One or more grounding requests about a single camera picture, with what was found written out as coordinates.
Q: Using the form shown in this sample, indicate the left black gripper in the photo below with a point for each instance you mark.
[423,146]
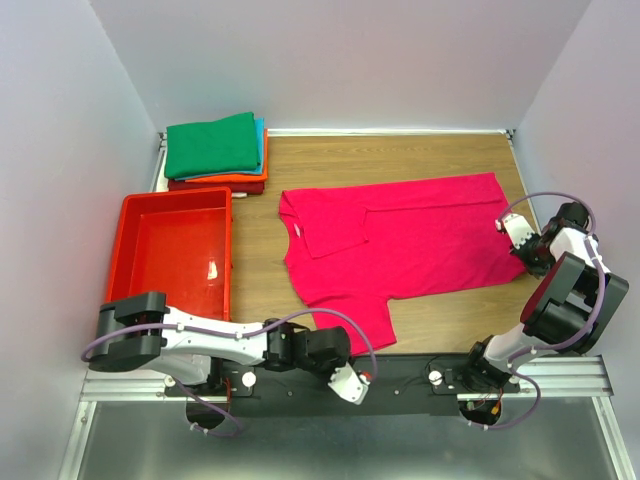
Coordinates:
[334,365]

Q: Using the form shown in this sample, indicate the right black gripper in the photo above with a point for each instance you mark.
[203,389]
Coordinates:
[535,271]

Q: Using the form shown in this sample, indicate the pink t shirt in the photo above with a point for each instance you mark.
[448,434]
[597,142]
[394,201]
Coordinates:
[354,249]

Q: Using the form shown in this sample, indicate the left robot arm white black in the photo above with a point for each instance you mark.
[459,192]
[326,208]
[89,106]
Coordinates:
[143,332]

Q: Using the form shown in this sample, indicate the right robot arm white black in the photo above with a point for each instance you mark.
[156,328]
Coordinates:
[569,310]

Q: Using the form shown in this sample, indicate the red plastic bin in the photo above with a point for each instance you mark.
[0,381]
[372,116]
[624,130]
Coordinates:
[178,243]

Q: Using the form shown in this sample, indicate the folded dark red t shirt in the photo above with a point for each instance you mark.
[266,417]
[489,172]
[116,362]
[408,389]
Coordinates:
[250,188]

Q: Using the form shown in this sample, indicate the folded orange t shirt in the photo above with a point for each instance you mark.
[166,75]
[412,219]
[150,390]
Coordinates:
[235,178]

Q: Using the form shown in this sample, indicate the folded blue t shirt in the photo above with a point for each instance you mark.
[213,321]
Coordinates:
[259,127]

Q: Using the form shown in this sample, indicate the folded green t shirt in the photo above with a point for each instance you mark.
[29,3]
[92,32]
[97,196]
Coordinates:
[226,145]

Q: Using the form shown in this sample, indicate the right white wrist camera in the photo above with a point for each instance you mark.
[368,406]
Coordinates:
[517,228]

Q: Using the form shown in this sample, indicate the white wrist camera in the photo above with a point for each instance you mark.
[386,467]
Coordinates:
[517,228]
[349,385]

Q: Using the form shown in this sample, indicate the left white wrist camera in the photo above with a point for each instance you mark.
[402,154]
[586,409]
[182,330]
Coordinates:
[349,385]

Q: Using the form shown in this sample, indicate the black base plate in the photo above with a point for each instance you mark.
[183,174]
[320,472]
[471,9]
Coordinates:
[433,384]

